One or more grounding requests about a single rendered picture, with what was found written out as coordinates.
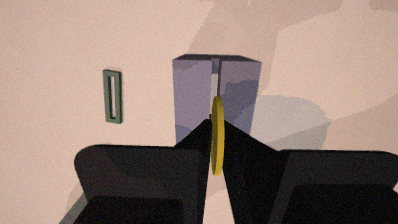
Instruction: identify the gold coin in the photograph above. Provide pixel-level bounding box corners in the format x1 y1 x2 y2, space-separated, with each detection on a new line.
211 96 224 176

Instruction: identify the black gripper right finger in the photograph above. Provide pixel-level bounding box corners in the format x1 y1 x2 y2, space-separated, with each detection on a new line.
222 120 398 224

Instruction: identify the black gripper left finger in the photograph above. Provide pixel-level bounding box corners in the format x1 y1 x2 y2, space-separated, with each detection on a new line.
74 119 212 224

